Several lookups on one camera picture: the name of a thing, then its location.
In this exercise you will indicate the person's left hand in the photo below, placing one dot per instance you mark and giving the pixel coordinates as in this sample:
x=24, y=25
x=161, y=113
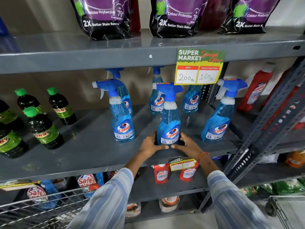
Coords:
x=149, y=149

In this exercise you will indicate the person's right hand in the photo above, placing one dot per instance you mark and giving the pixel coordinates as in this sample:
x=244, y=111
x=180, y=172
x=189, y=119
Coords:
x=189, y=148

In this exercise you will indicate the person's left thumb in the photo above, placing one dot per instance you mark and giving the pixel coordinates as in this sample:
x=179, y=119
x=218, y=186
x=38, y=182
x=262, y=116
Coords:
x=162, y=147

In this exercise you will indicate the person's right thumb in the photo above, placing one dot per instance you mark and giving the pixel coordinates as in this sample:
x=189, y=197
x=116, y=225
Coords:
x=177, y=147

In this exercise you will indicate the blue glass cleaner sprayer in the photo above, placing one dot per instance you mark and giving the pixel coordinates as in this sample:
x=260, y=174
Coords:
x=169, y=121

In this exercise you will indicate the person's right forearm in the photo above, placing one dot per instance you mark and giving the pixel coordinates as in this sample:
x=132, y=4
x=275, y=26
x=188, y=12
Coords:
x=226, y=195

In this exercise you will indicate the person's left forearm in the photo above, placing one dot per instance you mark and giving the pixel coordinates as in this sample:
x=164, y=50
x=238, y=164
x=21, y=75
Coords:
x=112, y=200

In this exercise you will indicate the small yellow price tag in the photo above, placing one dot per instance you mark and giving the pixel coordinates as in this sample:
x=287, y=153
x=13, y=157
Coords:
x=183, y=164

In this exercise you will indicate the small red cleaner bottle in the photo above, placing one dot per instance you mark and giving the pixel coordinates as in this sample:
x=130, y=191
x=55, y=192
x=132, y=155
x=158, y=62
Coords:
x=188, y=175
x=161, y=174

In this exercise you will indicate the orange thread wristband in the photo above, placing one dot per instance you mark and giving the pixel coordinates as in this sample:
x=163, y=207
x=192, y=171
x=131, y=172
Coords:
x=203, y=155

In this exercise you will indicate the cluster of blue spray bottles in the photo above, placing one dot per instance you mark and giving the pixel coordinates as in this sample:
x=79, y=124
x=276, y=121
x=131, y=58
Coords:
x=122, y=123

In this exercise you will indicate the white orange cleaner bottle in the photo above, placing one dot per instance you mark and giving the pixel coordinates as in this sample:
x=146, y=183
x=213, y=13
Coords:
x=169, y=203
x=133, y=209

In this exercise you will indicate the grey metal shelf rack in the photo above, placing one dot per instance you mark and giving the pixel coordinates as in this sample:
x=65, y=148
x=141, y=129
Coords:
x=90, y=145

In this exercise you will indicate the large green price sign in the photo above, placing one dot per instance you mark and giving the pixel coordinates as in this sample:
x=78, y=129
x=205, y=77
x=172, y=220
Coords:
x=199, y=66

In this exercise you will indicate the blue white detergent pouch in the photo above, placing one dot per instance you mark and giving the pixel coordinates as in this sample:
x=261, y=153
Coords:
x=87, y=183
x=39, y=194

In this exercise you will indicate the tall red cleaner bottle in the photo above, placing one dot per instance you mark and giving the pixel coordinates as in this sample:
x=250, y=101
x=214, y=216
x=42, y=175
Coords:
x=257, y=88
x=281, y=92

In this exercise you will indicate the dark bottle with green cap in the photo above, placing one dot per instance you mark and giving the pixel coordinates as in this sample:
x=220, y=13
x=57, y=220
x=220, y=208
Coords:
x=44, y=131
x=28, y=101
x=7, y=116
x=62, y=109
x=10, y=143

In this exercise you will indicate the green packets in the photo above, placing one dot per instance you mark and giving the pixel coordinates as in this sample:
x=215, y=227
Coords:
x=281, y=186

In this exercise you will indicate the purple black detergent pouch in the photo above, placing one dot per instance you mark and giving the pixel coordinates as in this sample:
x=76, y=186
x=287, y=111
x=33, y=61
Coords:
x=104, y=19
x=247, y=16
x=177, y=19

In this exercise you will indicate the dark red pouch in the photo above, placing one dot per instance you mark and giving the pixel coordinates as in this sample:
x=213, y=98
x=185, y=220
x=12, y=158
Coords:
x=216, y=14
x=135, y=14

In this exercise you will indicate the yellow shelf label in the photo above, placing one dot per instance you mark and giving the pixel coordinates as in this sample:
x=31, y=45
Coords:
x=16, y=185

